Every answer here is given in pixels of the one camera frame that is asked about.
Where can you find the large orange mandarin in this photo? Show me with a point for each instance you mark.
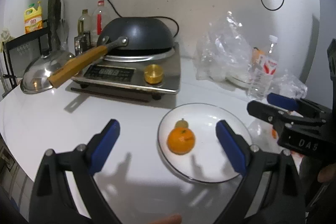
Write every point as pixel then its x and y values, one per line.
pixel 181 140

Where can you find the yellow detergent bottle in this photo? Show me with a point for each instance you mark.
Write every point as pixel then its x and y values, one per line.
pixel 33 19

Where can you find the clear plastic bag front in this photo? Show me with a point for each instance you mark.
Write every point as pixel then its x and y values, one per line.
pixel 286 84

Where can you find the clear plastic bag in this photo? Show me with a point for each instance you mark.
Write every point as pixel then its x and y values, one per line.
pixel 286 84
pixel 223 52

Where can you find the black wire rack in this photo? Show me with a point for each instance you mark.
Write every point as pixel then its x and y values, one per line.
pixel 20 52

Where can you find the steel pot lid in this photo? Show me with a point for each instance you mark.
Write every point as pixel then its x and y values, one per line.
pixel 35 78

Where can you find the dark vertical pipe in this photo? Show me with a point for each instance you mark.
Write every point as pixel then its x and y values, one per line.
pixel 54 41

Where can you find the gold cooker knob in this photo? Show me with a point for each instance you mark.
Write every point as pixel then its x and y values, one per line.
pixel 153 74

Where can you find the red label sauce bottle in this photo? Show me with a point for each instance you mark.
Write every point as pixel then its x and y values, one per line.
pixel 101 17

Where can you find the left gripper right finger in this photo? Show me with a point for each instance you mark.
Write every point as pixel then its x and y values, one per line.
pixel 283 199

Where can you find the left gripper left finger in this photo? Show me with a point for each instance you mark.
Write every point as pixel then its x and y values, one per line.
pixel 51 199

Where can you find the steel induction cooker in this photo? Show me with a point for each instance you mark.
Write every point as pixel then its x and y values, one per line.
pixel 122 76

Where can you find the black umbrella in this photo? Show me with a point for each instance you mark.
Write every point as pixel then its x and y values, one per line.
pixel 54 15

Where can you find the white round plate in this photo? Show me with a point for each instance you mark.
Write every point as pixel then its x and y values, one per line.
pixel 207 161

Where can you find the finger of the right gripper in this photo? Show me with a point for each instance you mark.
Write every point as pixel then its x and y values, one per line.
pixel 304 107
pixel 267 112

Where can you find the black wok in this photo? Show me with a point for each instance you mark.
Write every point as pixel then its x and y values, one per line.
pixel 143 33

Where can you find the clear water bottle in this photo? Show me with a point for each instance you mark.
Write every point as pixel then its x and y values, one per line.
pixel 263 68

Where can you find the oil bottle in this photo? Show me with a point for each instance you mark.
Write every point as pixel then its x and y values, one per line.
pixel 84 26

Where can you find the small green-yellow fruit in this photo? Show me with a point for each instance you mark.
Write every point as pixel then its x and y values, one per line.
pixel 182 123

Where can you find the clear plastic bag back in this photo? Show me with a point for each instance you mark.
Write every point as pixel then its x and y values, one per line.
pixel 223 52

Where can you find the wooden wok handle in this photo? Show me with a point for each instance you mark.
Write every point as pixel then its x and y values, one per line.
pixel 78 63

